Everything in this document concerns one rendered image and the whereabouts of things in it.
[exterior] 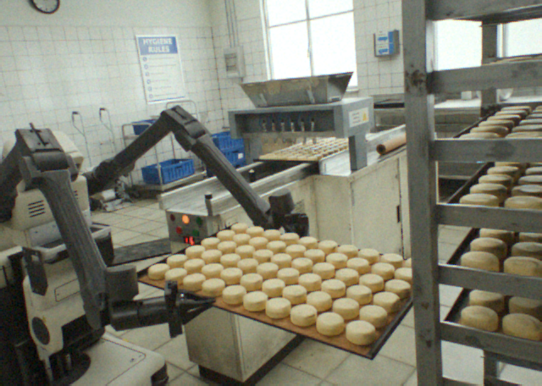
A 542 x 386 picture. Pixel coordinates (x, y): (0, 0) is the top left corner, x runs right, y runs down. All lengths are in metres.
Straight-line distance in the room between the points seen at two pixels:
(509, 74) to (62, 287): 1.56
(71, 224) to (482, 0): 0.89
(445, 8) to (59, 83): 5.61
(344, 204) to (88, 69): 4.46
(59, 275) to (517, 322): 1.47
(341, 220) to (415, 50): 1.81
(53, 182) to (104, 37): 5.29
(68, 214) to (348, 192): 1.50
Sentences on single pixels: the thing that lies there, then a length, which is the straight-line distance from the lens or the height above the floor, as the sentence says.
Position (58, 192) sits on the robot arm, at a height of 1.15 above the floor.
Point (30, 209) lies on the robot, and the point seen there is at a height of 1.01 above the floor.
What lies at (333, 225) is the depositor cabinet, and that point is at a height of 0.58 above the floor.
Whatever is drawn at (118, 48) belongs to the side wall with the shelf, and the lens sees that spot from 6.50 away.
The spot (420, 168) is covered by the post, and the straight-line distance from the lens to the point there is 0.66.
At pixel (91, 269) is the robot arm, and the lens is 1.11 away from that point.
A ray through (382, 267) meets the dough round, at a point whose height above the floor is 0.91.
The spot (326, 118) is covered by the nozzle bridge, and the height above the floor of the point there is 1.11.
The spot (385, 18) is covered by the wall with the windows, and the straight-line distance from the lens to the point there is 5.75.
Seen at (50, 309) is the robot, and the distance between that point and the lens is 1.84.
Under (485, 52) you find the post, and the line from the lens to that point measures 1.09.
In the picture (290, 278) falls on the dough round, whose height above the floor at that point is 0.91.
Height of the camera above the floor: 1.36
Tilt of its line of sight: 13 degrees down
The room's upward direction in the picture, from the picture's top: 6 degrees counter-clockwise
